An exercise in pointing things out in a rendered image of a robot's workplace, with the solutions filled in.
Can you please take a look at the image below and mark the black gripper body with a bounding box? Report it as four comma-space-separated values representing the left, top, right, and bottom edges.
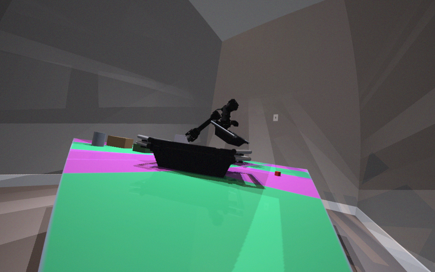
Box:
212, 112, 239, 127

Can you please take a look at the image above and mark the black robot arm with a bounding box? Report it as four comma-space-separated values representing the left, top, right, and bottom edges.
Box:
185, 99, 239, 142

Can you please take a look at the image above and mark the tan cube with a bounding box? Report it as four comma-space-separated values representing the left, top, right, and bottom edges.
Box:
106, 135, 134, 148

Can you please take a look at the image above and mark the grey cylinder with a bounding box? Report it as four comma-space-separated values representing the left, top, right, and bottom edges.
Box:
91, 132, 106, 147

